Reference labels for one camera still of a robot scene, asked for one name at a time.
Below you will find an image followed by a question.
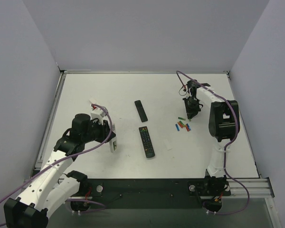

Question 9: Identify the white remote control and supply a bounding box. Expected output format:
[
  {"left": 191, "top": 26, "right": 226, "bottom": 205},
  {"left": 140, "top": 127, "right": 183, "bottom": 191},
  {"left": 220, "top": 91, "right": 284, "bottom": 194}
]
[{"left": 109, "top": 124, "right": 117, "bottom": 153}]

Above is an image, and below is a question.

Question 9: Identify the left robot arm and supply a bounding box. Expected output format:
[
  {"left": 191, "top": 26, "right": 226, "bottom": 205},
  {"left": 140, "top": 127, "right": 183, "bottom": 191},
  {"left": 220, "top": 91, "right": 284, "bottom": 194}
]
[{"left": 4, "top": 114, "right": 115, "bottom": 228}]

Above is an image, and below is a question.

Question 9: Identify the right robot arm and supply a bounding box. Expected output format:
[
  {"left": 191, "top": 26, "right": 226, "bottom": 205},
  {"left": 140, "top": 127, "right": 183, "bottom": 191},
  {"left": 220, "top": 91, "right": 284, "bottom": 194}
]
[{"left": 183, "top": 81, "right": 240, "bottom": 188}]

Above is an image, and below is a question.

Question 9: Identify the white remote with display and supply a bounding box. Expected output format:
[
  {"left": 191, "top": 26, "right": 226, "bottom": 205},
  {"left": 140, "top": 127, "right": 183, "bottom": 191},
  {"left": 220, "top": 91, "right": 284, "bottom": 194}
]
[{"left": 89, "top": 97, "right": 97, "bottom": 104}]

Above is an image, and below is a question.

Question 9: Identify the black remote with buttons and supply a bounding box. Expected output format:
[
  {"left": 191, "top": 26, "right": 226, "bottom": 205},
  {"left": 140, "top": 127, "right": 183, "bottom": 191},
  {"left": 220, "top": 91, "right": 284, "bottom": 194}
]
[{"left": 139, "top": 126, "right": 155, "bottom": 159}]

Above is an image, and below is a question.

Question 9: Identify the slim black remote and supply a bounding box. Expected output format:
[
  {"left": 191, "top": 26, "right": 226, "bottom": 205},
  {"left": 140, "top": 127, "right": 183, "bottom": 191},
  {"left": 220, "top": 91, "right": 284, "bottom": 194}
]
[{"left": 134, "top": 100, "right": 148, "bottom": 123}]

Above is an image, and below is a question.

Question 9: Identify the white battery cover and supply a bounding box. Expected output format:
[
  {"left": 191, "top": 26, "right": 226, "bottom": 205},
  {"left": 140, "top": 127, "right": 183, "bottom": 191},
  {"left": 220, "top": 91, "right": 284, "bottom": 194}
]
[{"left": 163, "top": 139, "right": 172, "bottom": 151}]

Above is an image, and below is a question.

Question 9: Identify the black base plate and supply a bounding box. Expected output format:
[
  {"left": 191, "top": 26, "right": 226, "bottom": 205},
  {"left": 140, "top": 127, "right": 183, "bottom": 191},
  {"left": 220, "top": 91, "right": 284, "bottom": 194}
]
[{"left": 70, "top": 177, "right": 231, "bottom": 212}]

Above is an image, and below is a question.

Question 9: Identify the aluminium frame rail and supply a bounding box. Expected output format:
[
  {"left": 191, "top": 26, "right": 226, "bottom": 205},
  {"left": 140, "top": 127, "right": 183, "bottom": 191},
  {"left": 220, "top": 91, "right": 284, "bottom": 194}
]
[{"left": 228, "top": 178, "right": 275, "bottom": 199}]

